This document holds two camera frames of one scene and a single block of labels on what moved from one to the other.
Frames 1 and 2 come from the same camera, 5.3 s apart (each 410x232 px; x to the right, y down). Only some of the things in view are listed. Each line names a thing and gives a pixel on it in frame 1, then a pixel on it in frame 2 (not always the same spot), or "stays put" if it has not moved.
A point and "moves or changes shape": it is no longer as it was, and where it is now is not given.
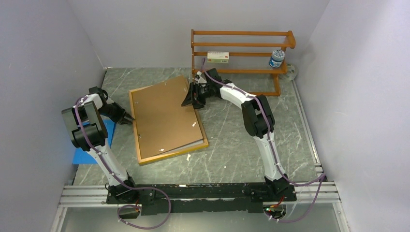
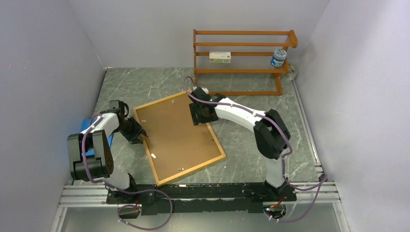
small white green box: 218,57 stays put
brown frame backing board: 162,123 moves or changes shape
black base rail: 200,198 stays put
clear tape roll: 291,72 stays put
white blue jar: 277,57 stays put
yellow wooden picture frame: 163,128 moves or changes shape
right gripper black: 197,102 to 197,118
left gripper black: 121,115 to 132,137
